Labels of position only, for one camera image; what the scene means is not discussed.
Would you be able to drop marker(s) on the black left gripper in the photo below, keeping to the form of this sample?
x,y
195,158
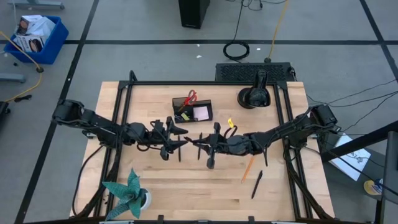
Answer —
x,y
160,137

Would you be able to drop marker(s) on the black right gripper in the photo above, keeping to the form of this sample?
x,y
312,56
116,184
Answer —
x,y
219,144

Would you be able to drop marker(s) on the pink sticky note pad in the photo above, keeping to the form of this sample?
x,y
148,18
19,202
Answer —
x,y
201,113

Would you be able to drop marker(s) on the red grey scissors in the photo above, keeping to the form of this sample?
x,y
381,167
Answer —
x,y
190,100

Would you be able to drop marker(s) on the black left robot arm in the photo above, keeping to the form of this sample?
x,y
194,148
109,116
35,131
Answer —
x,y
96,123

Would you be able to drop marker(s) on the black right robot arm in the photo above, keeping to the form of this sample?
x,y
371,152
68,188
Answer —
x,y
280,132

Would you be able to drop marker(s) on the black mesh desk organizer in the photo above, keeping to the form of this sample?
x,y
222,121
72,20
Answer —
x,y
202,102

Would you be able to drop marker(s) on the white plant pot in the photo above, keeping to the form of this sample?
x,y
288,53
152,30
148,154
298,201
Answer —
x,y
148,199

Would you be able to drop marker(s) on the green leafy plant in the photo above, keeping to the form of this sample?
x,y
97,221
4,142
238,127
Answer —
x,y
127,194

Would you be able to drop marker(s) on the black perforated metal case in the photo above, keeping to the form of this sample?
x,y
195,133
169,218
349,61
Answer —
x,y
236,72

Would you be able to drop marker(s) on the white light bar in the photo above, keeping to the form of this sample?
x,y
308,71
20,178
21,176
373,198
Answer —
x,y
116,222
289,222

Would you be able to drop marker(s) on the black computer tower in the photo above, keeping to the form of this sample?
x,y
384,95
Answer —
x,y
192,14

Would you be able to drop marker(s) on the white paper sheet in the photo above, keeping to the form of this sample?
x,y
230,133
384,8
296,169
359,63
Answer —
x,y
351,165

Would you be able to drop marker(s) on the black diagonal support beam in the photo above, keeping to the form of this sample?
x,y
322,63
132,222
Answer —
x,y
357,142

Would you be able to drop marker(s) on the blue plastic bin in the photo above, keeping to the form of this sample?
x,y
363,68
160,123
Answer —
x,y
54,46

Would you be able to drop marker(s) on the yellow round object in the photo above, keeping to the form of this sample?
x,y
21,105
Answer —
x,y
371,187

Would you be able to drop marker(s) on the grey metal table foot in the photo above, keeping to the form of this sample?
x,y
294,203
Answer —
x,y
37,4
12,77

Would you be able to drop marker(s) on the black floor object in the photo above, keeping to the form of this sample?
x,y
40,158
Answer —
x,y
3,110

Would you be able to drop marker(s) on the white printed carton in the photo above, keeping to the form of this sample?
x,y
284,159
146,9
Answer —
x,y
37,26
28,43

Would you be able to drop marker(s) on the black aluminium frame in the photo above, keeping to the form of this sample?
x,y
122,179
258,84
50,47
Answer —
x,y
202,83

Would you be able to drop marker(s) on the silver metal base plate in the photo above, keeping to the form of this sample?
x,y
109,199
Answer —
x,y
89,135

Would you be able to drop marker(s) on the grey vertical post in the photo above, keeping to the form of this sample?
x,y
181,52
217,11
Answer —
x,y
391,174

